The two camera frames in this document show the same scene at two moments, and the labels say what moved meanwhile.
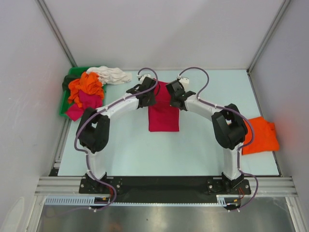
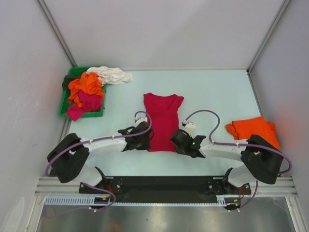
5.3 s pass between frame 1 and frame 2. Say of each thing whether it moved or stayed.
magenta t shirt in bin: stayed
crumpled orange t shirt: stayed
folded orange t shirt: stayed
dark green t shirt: stayed
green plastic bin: stayed
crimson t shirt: moved
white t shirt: stayed
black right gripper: moved
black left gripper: moved
